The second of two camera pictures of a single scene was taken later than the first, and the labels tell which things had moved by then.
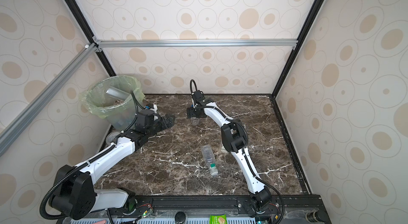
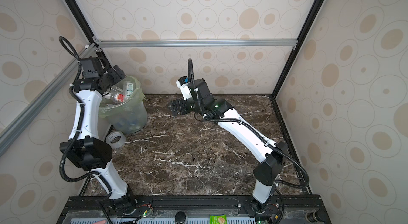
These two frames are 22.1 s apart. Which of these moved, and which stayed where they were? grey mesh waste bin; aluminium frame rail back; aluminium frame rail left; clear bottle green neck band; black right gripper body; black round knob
Moved: clear bottle green neck band; black right gripper body
Stayed: aluminium frame rail left; aluminium frame rail back; grey mesh waste bin; black round knob
